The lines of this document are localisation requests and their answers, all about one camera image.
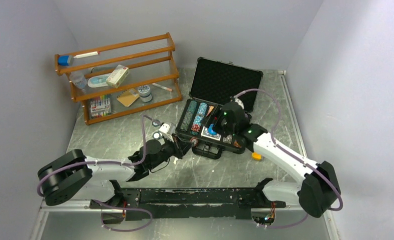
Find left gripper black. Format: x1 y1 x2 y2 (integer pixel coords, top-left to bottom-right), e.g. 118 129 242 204
149 132 195 169

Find blue small blind button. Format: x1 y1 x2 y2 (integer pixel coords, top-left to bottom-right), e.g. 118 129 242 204
207 124 217 136

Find blue playing card deck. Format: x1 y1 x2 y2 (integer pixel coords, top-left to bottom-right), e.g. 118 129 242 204
201 127 222 141

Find green poker chip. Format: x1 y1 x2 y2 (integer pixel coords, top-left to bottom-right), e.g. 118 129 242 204
152 132 161 140
152 120 160 127

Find black poker set case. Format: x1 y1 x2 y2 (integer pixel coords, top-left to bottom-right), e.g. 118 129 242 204
176 57 264 160

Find white dealer button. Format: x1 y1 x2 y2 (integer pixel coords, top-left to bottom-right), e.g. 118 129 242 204
251 152 263 161

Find red white poker chip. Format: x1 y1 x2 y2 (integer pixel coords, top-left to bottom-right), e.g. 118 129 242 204
190 137 198 146

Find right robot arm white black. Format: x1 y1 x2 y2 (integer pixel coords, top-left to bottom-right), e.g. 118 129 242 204
202 101 343 218

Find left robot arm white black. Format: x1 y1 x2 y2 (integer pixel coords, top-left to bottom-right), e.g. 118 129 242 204
36 134 198 208

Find marker pen set pack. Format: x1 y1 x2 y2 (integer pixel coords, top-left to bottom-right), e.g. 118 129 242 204
89 94 112 119

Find green orange chip row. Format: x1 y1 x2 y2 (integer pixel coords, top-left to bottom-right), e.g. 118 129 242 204
222 135 233 145

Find red playing card deck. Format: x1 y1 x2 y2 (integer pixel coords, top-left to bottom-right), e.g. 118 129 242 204
206 105 214 116

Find light blue red chip row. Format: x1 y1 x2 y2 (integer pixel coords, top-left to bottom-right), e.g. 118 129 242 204
190 102 208 136

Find green chip stack row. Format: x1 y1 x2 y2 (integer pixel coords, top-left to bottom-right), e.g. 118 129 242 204
180 100 197 132

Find cleaning gel jar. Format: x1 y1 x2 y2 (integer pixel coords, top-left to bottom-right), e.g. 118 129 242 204
137 84 152 103

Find white pink pen lower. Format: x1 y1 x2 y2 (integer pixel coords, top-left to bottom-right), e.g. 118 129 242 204
152 82 173 92

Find yellow notepad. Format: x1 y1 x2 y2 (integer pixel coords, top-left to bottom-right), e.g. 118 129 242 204
116 88 139 107

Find white green carton box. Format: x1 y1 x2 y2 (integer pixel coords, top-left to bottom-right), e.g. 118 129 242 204
106 64 129 88

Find orange wooden shelf rack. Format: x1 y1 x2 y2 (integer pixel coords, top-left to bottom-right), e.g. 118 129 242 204
54 32 182 125

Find oval light blue dish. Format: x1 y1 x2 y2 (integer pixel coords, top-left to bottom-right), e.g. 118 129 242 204
87 73 110 88

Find clear plastic bottle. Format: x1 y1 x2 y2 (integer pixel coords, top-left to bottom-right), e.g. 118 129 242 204
69 71 87 89

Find white red pen top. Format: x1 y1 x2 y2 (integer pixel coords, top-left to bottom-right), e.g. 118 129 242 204
74 51 99 59

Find blue white eraser block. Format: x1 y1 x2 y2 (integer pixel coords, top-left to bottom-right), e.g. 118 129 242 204
57 55 74 66

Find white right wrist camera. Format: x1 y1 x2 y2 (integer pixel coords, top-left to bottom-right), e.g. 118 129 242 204
234 98 245 109

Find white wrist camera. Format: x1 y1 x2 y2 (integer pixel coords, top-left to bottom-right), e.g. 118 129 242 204
158 122 176 142
234 98 245 109

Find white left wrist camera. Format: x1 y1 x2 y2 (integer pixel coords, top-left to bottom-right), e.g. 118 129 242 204
158 122 176 142

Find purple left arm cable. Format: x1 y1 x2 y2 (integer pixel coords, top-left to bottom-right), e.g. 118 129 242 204
36 114 163 198

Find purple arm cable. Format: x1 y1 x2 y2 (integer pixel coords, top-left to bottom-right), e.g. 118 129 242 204
233 88 344 212
36 114 163 198

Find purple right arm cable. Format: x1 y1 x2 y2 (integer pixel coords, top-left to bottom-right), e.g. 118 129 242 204
233 88 344 212

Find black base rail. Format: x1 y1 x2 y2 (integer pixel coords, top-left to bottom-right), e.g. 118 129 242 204
106 187 286 221

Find aluminium frame rail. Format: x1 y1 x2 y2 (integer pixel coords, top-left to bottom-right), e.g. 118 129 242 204
275 70 307 157

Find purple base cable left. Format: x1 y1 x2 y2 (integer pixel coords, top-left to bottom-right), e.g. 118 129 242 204
94 198 154 233

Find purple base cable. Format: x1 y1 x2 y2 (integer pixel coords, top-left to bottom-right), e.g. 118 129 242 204
256 213 309 230
94 198 154 233

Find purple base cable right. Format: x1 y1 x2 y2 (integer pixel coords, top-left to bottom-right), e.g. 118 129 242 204
256 213 309 230

